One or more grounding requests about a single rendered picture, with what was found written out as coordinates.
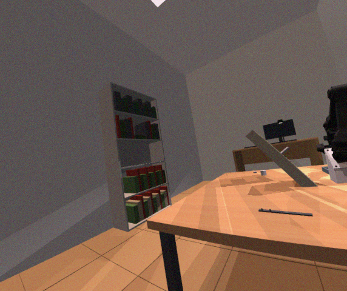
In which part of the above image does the beige service panel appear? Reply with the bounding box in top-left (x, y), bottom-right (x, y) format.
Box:
top-left (246, 130), bottom-right (318, 187)

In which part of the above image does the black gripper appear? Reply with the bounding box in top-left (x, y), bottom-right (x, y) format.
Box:
top-left (316, 138), bottom-right (332, 154)

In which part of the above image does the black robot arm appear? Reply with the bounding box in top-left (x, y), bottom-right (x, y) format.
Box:
top-left (323, 84), bottom-right (347, 163)

